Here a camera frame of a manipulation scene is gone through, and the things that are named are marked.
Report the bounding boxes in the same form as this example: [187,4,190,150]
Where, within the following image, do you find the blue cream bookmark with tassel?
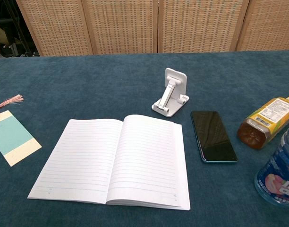
[0,94,43,167]

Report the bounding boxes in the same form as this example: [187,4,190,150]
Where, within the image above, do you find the black tripod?
[2,0,39,57]

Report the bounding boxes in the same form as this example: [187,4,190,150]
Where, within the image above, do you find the open lined white notebook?
[27,114,191,211]

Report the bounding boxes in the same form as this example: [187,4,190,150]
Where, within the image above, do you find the yellow label tea bottle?
[237,96,289,150]

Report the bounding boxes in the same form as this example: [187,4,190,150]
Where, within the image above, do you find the teal table cloth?
[0,50,289,227]

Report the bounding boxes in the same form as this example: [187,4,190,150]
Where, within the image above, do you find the white folding phone stand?
[151,68,188,118]

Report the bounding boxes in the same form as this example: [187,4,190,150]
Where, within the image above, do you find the black smartphone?
[190,110,238,164]

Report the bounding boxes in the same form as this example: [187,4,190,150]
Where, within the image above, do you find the woven wooden folding screen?
[16,0,289,57]

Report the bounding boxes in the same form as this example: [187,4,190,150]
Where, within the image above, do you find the blue drink bottle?
[254,122,289,209]

